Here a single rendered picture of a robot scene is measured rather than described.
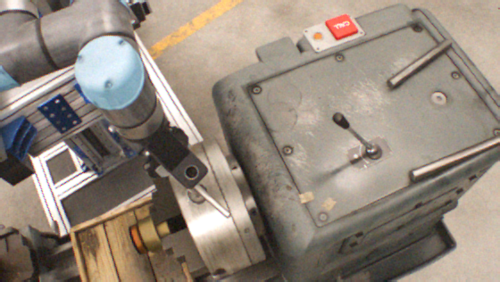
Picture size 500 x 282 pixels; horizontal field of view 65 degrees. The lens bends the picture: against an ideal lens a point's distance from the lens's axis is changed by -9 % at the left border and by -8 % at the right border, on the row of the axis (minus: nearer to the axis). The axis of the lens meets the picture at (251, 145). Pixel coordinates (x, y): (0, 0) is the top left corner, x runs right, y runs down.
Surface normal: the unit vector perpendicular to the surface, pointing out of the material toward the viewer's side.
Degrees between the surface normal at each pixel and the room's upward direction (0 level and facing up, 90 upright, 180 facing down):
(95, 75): 6
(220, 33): 0
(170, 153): 37
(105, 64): 7
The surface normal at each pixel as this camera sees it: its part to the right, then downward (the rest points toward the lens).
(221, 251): 0.27, 0.39
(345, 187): -0.08, -0.45
